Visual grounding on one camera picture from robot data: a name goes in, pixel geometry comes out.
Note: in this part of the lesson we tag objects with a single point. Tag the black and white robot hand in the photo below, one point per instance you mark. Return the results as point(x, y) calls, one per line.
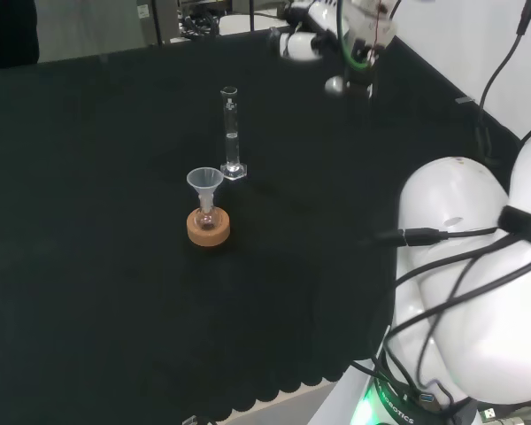
point(301, 46)

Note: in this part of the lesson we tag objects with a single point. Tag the clear glass graduated cylinder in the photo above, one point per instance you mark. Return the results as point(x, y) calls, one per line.
point(233, 150)

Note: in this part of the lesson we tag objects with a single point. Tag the clear cloth clip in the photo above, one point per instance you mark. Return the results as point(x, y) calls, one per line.
point(273, 33)
point(190, 419)

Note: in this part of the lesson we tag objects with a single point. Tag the grey cabinet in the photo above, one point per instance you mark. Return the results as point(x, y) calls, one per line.
point(166, 22)

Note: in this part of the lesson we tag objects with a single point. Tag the clear plastic funnel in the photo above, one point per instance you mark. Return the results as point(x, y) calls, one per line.
point(205, 181)

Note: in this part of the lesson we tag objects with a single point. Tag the grey cloth clip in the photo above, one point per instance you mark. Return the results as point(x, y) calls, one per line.
point(464, 100)

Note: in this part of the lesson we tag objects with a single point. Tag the round-bottom glass flask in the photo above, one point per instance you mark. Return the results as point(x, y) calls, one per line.
point(205, 221)

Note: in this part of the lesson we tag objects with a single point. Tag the pale board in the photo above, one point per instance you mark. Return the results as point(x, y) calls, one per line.
point(93, 26)

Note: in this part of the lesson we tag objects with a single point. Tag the black bench cloth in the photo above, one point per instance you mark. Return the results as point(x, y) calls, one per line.
point(93, 221)

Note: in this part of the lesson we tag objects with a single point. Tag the person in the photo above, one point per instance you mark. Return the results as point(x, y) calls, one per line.
point(9, 31)

